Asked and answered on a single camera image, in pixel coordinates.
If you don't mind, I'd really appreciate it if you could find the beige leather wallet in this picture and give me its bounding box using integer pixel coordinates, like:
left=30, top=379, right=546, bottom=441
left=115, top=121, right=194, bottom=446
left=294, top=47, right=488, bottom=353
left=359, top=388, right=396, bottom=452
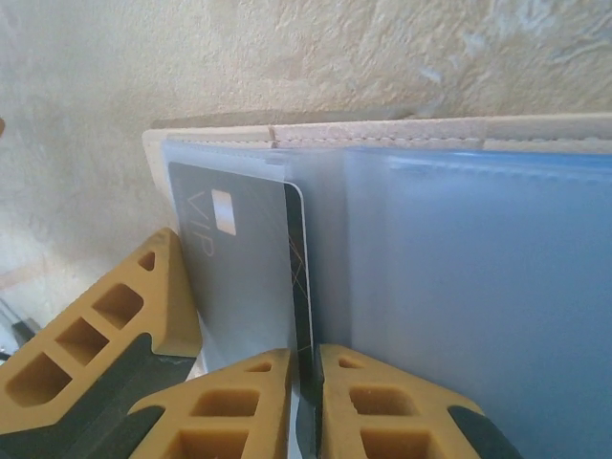
left=142, top=110, right=612, bottom=459

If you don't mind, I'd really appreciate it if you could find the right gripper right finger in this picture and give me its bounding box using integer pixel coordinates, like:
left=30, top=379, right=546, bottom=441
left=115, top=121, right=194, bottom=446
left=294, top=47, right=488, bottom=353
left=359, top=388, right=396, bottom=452
left=317, top=343, right=526, bottom=459

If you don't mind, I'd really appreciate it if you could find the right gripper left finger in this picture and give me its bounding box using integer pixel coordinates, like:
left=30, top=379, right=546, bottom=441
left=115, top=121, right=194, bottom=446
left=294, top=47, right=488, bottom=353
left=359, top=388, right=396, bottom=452
left=124, top=347, right=294, bottom=459

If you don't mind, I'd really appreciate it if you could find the black VIP card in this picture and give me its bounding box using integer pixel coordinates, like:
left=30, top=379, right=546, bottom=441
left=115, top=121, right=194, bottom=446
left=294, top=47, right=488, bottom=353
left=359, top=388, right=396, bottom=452
left=166, top=161, right=320, bottom=459

